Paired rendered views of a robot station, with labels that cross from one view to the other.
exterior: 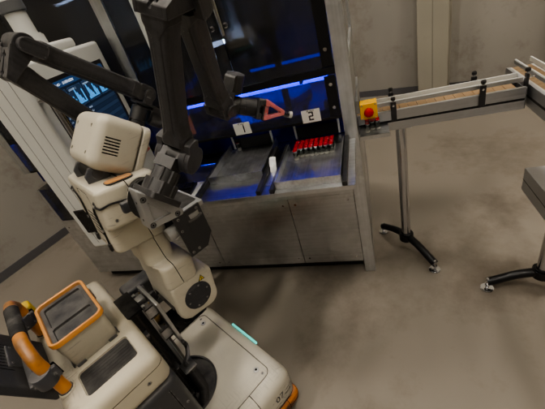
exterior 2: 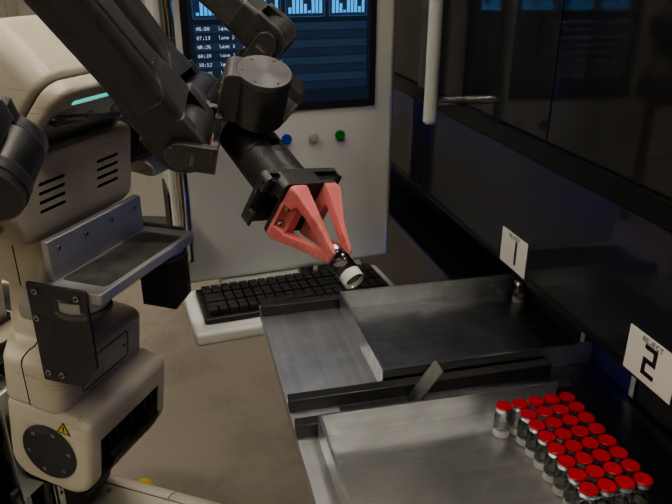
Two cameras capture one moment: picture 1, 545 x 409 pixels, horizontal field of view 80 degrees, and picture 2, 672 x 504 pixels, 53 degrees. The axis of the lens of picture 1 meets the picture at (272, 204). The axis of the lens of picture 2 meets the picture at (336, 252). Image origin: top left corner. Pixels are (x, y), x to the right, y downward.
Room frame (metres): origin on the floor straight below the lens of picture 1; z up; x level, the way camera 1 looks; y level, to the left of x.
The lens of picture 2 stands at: (0.74, -0.63, 1.45)
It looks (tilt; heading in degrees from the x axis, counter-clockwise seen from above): 23 degrees down; 55
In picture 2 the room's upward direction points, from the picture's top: straight up
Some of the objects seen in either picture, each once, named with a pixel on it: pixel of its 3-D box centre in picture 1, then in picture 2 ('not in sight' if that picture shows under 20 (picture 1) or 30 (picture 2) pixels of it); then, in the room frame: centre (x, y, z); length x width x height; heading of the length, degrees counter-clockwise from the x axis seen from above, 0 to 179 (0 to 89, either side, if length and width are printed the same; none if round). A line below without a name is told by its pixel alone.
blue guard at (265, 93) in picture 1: (151, 132); (414, 139); (1.74, 0.49, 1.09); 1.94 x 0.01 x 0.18; 68
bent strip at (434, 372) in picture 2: (270, 170); (390, 389); (1.25, -0.04, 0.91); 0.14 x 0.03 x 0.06; 158
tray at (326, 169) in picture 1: (311, 161); (480, 473); (1.24, -0.22, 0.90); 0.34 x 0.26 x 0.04; 158
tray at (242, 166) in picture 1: (245, 159); (456, 324); (1.47, 0.06, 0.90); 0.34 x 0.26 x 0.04; 158
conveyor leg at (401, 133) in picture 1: (403, 188); not in sight; (1.44, -0.72, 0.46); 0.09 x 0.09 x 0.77; 68
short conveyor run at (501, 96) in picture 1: (433, 101); not in sight; (1.39, -0.85, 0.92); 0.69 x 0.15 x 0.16; 68
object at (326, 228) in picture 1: (223, 184); not in sight; (2.20, 0.31, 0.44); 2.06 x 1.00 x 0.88; 68
